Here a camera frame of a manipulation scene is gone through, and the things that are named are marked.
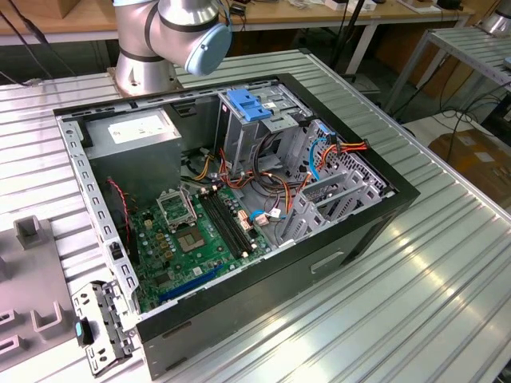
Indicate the black clip with teal label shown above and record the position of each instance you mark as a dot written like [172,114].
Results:
[85,333]

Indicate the small cardboard box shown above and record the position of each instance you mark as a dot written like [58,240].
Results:
[68,8]

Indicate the black stand pole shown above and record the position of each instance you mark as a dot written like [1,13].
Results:
[349,28]

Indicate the green motherboard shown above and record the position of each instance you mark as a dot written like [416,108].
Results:
[187,267]

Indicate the CPU socket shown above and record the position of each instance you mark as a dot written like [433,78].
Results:
[191,240]

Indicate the large brown cardboard box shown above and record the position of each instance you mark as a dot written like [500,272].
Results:
[475,159]

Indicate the wooden desk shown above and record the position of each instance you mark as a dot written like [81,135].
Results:
[303,14]

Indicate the grey metal disk bay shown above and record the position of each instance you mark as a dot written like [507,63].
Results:
[307,205]

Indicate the grey power supply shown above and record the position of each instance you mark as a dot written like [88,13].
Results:
[135,167]

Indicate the blue expansion slot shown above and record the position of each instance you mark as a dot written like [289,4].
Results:
[187,288]

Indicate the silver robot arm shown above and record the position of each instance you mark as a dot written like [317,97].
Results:
[183,24]

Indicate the grey parts rack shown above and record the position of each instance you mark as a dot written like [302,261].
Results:
[28,279]

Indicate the black PC case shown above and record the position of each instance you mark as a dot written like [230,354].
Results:
[259,303]

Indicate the metal slat side table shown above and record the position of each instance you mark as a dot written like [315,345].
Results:
[467,48]

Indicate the black RAM slot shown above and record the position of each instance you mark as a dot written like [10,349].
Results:
[237,220]
[226,226]
[232,222]
[221,228]

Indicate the metal expansion bracket cover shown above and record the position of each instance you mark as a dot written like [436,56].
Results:
[105,315]

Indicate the grey optical drive cage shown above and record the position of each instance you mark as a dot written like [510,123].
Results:
[239,139]

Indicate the blue plastic drive latch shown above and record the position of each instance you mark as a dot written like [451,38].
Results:
[245,107]

